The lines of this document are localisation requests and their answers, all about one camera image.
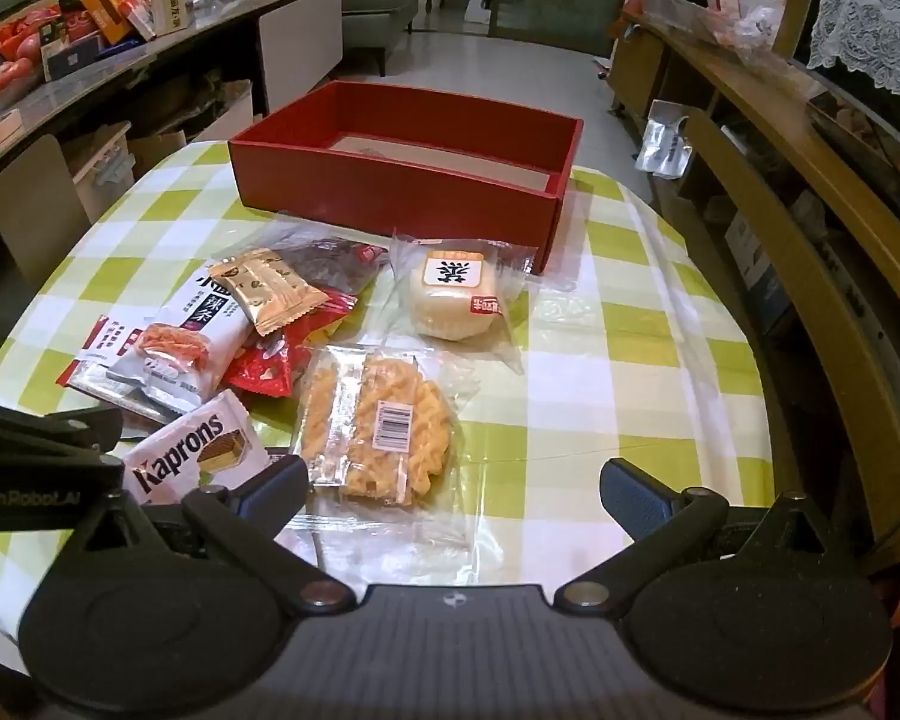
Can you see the long grey sideboard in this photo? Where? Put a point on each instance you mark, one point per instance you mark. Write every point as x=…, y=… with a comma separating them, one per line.
x=195, y=28

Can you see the red fruit pile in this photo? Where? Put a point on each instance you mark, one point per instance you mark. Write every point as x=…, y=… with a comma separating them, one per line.
x=4, y=79

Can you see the silver bag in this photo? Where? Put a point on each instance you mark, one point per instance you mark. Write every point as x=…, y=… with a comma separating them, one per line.
x=664, y=142

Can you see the curved wooden chair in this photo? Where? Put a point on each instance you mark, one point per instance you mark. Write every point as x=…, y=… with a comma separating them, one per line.
x=866, y=420

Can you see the white spicy strip packet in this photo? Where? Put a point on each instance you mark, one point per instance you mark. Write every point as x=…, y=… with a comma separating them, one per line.
x=180, y=360

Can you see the beige storage bin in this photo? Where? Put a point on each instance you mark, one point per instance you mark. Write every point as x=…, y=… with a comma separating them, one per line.
x=97, y=161

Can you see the orange box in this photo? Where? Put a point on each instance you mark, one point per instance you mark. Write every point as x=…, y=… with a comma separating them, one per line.
x=105, y=11

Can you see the clear plastic bag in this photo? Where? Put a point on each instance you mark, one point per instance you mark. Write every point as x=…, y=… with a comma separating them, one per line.
x=750, y=30

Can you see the round bun packet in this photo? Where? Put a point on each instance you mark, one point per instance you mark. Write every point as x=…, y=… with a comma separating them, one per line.
x=457, y=300

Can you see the white wafer packet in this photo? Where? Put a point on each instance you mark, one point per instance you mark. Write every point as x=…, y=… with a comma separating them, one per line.
x=187, y=442

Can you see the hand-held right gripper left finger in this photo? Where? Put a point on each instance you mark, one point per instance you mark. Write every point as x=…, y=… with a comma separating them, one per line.
x=270, y=491

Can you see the white cabinet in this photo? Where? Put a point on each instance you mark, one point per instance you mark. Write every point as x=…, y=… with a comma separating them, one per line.
x=300, y=45

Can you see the clear yellow fried twist packet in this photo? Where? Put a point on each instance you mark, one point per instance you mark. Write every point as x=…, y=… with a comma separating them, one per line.
x=390, y=427

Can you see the red cardboard box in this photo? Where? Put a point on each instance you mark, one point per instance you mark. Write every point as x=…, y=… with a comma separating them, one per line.
x=390, y=187

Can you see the wooden counter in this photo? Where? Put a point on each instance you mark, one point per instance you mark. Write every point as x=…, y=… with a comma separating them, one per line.
x=795, y=127

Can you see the red white sausage packet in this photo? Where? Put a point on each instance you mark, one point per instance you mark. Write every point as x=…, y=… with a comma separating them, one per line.
x=97, y=367

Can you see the clear dark jerky packet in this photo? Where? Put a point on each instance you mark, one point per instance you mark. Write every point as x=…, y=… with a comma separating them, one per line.
x=330, y=262

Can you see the gold brown small packet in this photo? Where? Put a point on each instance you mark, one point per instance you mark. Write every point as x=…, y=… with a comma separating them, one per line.
x=266, y=289

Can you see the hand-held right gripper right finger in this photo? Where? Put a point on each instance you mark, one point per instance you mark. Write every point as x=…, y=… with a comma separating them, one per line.
x=637, y=499

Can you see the red white date packet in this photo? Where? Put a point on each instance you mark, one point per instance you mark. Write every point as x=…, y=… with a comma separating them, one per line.
x=270, y=367

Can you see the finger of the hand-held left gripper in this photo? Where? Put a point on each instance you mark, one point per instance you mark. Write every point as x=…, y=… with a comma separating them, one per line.
x=45, y=427

